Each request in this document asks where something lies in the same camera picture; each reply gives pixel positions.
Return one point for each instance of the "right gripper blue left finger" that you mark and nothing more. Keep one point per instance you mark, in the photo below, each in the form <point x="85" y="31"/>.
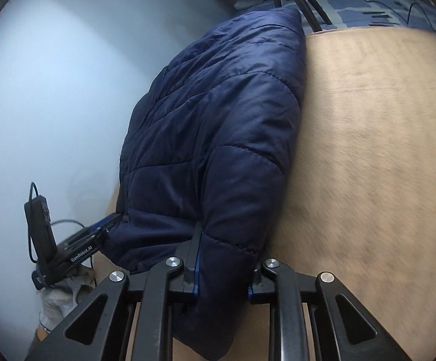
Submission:
<point x="187" y="281"/>

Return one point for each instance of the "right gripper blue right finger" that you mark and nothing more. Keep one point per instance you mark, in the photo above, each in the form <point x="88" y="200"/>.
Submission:
<point x="254" y="289"/>

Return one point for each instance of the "navy quilted puffer jacket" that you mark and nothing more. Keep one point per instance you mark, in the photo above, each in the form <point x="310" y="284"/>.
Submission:
<point x="210" y="146"/>

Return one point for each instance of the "left white gloved hand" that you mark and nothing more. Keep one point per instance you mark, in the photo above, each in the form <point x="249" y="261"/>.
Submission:
<point x="59" y="300"/>

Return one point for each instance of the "blue checked bed sheet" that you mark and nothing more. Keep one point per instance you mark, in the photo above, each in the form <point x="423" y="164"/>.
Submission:
<point x="416" y="14"/>

